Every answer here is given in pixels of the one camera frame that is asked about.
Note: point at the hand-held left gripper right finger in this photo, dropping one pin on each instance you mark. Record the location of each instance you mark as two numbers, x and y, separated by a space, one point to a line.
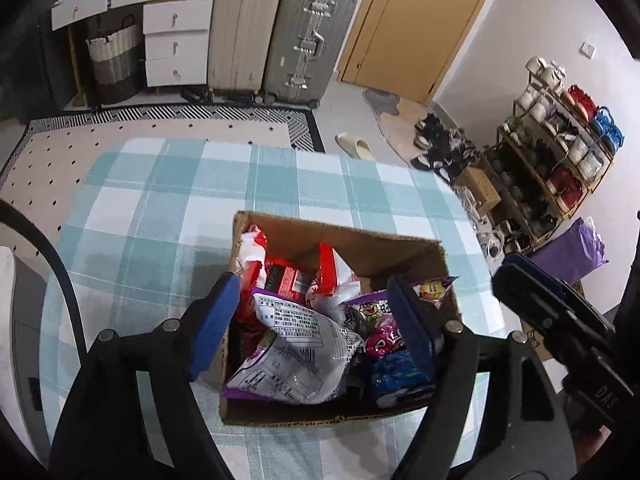
410 320

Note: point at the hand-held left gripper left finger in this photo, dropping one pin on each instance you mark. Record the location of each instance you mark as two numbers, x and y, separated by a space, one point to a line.
215 320

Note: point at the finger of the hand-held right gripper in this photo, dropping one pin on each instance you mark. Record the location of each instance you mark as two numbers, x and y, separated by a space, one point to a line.
540 305
525 262

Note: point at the pink candy packet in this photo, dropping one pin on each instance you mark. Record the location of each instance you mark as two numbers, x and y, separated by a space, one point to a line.
382 342

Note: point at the purple cartoon snack packet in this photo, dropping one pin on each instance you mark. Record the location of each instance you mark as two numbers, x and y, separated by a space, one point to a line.
370 310

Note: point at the blue cookie packet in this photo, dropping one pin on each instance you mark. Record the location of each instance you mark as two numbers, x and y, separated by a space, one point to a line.
395 380

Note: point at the purple grape candy packet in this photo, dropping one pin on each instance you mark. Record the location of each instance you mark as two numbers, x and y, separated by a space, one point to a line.
295 355

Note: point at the red white snack packet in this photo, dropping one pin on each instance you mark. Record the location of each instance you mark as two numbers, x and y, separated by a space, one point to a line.
332 275

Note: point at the brown cardboard box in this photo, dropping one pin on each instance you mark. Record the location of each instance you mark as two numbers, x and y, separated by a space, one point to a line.
350 245

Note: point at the purple plastic bag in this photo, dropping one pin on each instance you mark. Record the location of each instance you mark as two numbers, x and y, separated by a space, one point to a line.
570 250

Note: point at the small cardboard box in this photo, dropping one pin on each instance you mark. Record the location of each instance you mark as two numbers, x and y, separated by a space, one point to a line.
480 187

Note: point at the teal checked tablecloth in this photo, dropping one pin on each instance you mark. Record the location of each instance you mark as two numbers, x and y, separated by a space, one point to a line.
150 220

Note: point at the wooden shoe rack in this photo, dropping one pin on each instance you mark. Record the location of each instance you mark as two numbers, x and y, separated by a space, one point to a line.
501 136

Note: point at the pile of floor shoes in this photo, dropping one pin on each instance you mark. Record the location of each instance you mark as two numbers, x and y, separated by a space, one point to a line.
440 145

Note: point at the shoe rack with shoes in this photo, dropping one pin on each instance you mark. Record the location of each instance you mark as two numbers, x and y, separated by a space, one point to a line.
607 127

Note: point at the beige slipper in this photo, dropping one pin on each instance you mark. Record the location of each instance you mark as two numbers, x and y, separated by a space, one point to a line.
357 147

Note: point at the grey door mat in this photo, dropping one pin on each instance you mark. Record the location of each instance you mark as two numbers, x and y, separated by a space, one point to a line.
395 125

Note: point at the grey chair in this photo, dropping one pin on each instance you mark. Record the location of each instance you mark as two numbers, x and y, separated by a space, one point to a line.
25 335

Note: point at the patterned rug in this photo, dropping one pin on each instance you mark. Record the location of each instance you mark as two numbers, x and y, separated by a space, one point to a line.
150 125

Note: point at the tan wooden door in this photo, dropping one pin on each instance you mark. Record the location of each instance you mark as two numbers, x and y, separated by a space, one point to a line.
415 35

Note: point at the woven laundry basket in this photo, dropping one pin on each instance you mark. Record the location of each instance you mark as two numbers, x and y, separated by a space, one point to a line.
112 60

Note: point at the beige suitcase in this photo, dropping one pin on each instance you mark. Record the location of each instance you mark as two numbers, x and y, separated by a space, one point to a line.
240 35

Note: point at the silver suitcase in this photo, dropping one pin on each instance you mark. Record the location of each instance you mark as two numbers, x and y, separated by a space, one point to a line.
285 35

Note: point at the white drawer cabinet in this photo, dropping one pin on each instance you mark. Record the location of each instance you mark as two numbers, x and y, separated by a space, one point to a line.
190 10

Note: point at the white wall switch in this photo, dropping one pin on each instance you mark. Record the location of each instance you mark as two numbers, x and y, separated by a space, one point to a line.
587 49

